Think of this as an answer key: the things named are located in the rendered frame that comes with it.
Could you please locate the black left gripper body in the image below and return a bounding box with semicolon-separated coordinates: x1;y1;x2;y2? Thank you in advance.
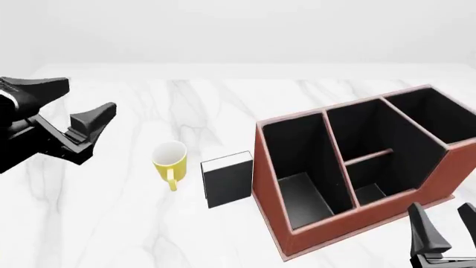
25;113;94;166

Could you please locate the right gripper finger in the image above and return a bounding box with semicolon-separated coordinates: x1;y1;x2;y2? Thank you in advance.
457;202;476;243
407;201;453;259

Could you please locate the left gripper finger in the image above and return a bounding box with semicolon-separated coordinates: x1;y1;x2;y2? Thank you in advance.
0;77;71;115
65;101;118;145

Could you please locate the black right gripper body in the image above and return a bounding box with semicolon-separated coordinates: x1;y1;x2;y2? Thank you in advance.
408;250;476;268

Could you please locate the black book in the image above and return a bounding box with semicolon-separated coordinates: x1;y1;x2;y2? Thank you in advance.
200;150;255;210

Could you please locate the red-brown desk caddy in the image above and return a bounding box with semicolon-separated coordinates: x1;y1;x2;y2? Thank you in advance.
251;83;476;264

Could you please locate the yellow mug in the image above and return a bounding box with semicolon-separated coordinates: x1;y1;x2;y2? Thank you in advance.
151;140;188;192

